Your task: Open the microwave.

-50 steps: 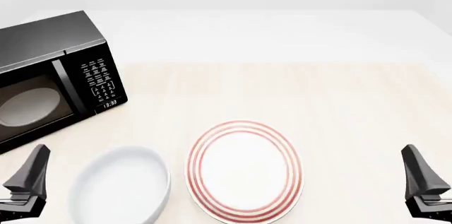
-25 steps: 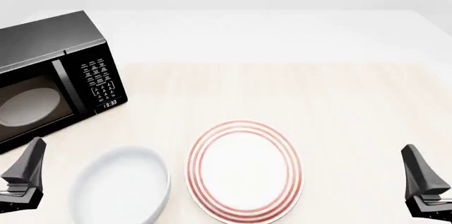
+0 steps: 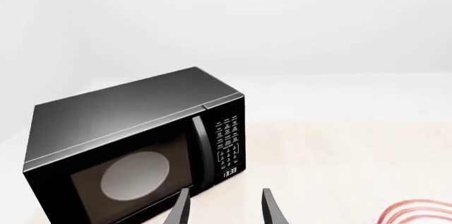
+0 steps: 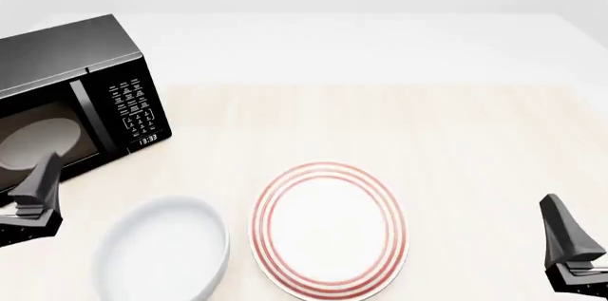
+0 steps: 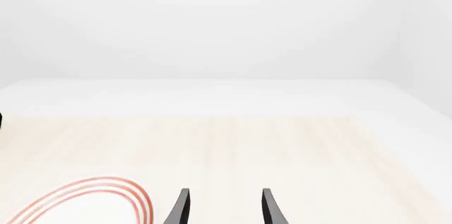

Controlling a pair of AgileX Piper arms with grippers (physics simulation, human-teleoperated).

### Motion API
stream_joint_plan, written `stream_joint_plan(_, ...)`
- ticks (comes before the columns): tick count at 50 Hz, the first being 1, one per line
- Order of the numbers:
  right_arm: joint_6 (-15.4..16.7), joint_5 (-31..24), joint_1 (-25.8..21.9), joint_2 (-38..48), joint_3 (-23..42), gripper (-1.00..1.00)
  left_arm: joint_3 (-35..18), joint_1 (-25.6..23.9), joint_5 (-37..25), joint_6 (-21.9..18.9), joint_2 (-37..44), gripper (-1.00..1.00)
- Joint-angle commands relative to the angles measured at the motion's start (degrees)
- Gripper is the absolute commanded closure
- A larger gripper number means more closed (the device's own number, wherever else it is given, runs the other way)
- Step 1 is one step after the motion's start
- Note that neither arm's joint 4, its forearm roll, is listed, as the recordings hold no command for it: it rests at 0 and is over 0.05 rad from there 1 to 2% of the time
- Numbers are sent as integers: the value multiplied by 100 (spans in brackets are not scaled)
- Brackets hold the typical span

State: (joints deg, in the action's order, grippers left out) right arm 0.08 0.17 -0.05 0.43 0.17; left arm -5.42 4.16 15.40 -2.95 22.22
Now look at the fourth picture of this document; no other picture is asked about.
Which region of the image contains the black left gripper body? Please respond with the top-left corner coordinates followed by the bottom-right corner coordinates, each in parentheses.
top-left (0, 207), bottom-right (65, 249)

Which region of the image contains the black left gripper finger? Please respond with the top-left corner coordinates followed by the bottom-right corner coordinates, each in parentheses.
top-left (8, 151), bottom-right (64, 220)

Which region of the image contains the white plate with red rings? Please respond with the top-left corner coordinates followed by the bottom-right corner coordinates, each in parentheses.
top-left (248, 160), bottom-right (410, 301)

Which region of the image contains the black microwave oven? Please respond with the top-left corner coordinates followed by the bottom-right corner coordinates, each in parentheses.
top-left (0, 13), bottom-right (174, 207)

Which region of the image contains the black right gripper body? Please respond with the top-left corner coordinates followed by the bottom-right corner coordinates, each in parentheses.
top-left (544, 251), bottom-right (608, 297)

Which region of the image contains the plain white bowl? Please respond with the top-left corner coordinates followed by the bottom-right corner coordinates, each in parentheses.
top-left (92, 196), bottom-right (232, 301)

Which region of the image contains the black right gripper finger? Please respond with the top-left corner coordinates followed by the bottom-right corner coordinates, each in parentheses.
top-left (539, 193), bottom-right (607, 267)

